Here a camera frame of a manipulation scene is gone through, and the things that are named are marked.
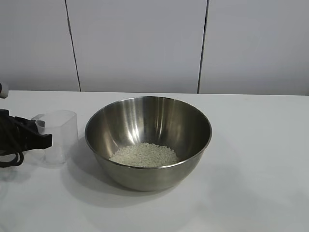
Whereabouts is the white uncooked rice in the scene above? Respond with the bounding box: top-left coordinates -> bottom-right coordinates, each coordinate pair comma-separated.
109,142 -> 181,168

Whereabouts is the clear plastic measuring cup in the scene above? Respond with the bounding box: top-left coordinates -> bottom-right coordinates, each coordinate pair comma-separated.
30,110 -> 78,170

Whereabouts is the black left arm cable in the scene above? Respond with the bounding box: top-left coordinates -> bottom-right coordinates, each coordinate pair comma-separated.
0,145 -> 24,169

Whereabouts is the stainless steel mixing bowl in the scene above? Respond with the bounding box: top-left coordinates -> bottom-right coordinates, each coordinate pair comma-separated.
84,96 -> 213,191

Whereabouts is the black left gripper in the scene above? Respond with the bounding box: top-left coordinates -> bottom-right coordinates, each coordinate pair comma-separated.
0,108 -> 53,155

